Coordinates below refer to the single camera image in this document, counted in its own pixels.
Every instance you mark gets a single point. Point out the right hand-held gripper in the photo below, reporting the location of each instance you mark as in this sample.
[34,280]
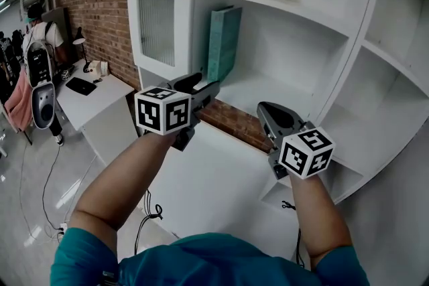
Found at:
[306,150]

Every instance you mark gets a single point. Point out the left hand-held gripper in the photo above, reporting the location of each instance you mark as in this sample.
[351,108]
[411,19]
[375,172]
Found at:
[162,110]

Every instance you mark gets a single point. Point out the teal hardcover book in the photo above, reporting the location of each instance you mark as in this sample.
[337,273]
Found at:
[224,43]

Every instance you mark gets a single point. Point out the person's right forearm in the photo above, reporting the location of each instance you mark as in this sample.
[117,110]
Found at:
[318,217]

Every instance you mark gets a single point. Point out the person's left forearm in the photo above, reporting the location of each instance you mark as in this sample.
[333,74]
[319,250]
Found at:
[117,191]

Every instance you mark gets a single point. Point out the white desk with hutch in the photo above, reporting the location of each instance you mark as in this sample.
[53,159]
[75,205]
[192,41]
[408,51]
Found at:
[207,177]

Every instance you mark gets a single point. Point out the black desk lamp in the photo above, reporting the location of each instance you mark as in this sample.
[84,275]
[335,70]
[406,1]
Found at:
[79,39]

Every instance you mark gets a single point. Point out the white glass cabinet door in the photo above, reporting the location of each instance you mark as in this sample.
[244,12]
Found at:
[157,26]

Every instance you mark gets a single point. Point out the plain white side table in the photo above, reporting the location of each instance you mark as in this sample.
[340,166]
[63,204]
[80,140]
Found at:
[100,104]

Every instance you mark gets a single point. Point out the small beige box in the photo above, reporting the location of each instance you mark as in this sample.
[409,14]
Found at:
[95,67]

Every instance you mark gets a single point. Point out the black mouse pad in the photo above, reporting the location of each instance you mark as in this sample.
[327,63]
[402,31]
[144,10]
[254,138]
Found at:
[81,86]

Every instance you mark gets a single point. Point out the person's teal shirt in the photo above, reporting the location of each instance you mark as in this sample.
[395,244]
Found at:
[214,264]

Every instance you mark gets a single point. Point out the pink cloth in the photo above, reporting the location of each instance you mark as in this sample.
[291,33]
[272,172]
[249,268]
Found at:
[20,104]

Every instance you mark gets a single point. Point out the white power strip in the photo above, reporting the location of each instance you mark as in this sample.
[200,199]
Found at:
[62,229]

